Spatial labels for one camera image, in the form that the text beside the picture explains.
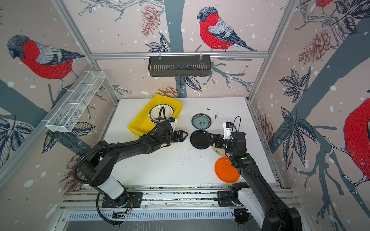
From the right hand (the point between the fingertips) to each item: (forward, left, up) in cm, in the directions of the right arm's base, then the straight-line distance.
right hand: (212, 133), depth 81 cm
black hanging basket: (+52, +23, +12) cm, 58 cm away
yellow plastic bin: (+15, +50, -15) cm, 54 cm away
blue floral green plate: (+20, +5, -16) cm, 26 cm away
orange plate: (-17, -8, -14) cm, 23 cm away
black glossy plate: (+6, +6, -19) cm, 21 cm away
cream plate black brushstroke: (+24, +42, -11) cm, 49 cm away
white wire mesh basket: (0, +76, +15) cm, 78 cm away
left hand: (+2, +15, -4) cm, 16 cm away
